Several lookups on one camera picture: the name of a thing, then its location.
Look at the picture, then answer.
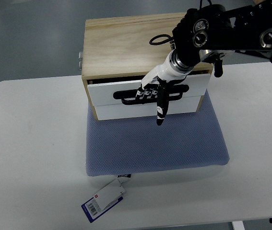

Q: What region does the metal hinge bracket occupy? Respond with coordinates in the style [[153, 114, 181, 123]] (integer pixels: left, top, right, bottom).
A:
[[78, 51, 83, 70]]

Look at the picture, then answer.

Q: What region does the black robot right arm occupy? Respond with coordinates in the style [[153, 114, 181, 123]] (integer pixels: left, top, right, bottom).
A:
[[149, 0, 272, 77]]

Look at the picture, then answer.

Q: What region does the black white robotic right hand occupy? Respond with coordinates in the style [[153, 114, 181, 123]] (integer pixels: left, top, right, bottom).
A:
[[135, 49, 193, 126]]

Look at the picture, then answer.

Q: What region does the black drawer handle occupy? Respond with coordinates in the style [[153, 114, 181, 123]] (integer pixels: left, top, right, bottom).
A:
[[113, 84, 189, 105]]

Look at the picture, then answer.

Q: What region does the light wood drawer cabinet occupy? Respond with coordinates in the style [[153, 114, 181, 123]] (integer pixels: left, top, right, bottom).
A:
[[81, 11, 213, 121]]

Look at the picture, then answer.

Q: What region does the white table leg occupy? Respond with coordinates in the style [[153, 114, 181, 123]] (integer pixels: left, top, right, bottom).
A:
[[231, 220, 245, 230]]

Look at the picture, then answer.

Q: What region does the brown cardboard box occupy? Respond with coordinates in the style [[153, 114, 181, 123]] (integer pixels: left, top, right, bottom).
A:
[[253, 0, 265, 5]]

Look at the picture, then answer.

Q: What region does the white blue product tag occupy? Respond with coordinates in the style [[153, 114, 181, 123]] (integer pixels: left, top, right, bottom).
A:
[[81, 179, 126, 223]]

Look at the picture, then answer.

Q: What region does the white drawer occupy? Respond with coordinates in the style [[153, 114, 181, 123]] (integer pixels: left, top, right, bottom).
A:
[[88, 73, 211, 106], [95, 96, 204, 120]]

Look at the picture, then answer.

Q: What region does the blue mesh cushion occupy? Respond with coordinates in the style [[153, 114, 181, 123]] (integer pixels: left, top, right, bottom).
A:
[[86, 94, 230, 176]]

